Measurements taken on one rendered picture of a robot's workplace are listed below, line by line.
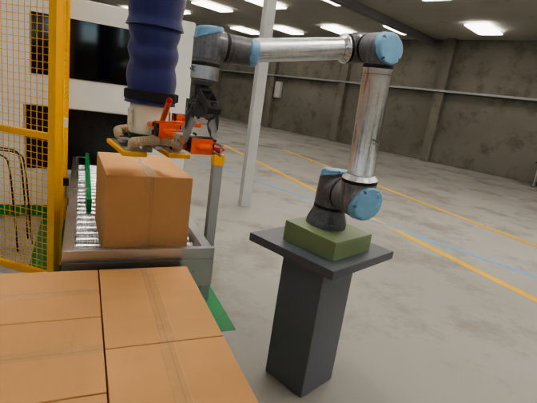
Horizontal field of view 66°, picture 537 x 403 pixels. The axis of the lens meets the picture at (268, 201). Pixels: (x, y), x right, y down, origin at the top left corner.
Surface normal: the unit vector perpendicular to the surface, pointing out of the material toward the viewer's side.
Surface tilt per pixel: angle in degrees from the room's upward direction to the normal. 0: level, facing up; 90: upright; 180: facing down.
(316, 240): 90
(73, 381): 0
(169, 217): 90
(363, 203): 97
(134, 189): 90
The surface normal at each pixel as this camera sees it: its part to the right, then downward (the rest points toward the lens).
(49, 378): 0.14, -0.96
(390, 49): 0.43, 0.18
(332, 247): -0.70, 0.08
